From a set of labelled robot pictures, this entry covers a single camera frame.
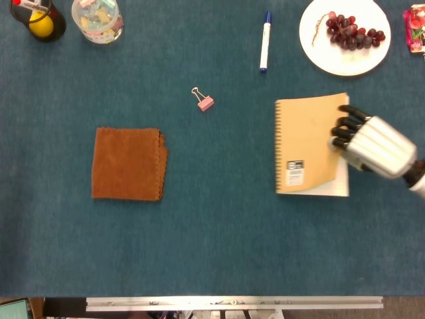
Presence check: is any aluminium rail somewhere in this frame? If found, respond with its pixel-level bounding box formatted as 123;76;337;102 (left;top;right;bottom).
85;296;384;312

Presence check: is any clear jar of coloured clips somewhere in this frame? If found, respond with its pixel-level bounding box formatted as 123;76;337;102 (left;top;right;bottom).
71;0;126;45

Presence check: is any brown folded cloth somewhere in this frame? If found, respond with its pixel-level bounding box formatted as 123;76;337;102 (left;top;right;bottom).
91;127;169;202

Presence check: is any yellow spiral notebook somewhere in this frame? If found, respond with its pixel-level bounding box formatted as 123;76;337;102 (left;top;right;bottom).
274;92;351;197

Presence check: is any white marker with red cap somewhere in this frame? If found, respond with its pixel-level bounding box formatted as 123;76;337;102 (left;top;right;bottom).
11;0;49;11

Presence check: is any teal screen device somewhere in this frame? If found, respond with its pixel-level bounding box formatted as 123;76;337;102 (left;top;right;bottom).
0;298;31;319

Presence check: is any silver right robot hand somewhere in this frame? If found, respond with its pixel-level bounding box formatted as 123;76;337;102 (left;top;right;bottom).
327;104;418;180

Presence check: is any red grape bunch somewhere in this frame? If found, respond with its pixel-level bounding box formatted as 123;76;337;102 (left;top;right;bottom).
311;11;386;51

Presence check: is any white marker with blue cap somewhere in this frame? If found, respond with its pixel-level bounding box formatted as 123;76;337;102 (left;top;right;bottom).
259;11;274;74

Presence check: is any black mesh pen holder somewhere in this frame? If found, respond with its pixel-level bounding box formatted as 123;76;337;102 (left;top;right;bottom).
8;0;67;43

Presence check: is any blue felt table cover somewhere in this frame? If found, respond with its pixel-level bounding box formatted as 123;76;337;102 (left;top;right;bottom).
0;0;425;298

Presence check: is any white round plate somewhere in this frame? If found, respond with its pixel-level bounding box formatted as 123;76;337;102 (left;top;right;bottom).
298;0;392;77

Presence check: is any pink drink pouch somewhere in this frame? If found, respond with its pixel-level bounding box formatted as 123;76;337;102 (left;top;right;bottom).
402;3;425;54

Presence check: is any pink binder clip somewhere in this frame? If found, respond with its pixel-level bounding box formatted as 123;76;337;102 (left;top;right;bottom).
191;86;215;113

